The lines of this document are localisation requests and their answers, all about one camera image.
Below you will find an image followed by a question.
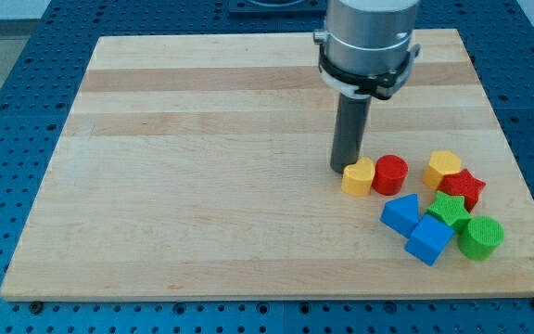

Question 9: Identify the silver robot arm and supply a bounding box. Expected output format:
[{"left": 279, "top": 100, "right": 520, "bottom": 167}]
[{"left": 313, "top": 0, "right": 420, "bottom": 100}]

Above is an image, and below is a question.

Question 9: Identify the wooden board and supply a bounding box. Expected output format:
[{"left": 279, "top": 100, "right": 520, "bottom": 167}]
[{"left": 0, "top": 29, "right": 534, "bottom": 302}]

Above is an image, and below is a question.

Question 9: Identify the yellow heart block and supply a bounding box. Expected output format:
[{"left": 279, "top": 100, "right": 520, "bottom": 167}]
[{"left": 341, "top": 157, "right": 375, "bottom": 197}]

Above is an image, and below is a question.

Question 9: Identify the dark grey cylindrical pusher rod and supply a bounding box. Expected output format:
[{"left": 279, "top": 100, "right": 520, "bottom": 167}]
[{"left": 330, "top": 95, "right": 371, "bottom": 173}]

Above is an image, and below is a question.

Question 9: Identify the red cylinder block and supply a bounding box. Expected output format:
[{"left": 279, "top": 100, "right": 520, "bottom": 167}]
[{"left": 372, "top": 155, "right": 409, "bottom": 196}]

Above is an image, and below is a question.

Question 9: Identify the blue triangle block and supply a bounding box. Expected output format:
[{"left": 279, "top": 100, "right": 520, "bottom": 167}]
[{"left": 379, "top": 193, "right": 419, "bottom": 238}]

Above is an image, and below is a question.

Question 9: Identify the yellow hexagon block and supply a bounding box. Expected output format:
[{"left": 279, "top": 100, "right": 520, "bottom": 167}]
[{"left": 423, "top": 150, "right": 462, "bottom": 190}]

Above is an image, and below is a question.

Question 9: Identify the blue cube block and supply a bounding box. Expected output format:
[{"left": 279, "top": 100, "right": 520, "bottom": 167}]
[{"left": 405, "top": 214, "right": 454, "bottom": 266}]

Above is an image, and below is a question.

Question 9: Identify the green star block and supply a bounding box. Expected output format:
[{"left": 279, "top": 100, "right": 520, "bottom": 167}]
[{"left": 426, "top": 191, "right": 471, "bottom": 235}]

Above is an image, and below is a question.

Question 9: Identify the red star block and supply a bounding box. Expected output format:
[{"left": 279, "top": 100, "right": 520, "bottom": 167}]
[{"left": 438, "top": 169, "right": 486, "bottom": 212}]

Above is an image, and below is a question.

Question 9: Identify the green cylinder block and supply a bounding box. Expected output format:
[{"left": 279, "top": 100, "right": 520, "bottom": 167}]
[{"left": 458, "top": 215, "right": 505, "bottom": 261}]

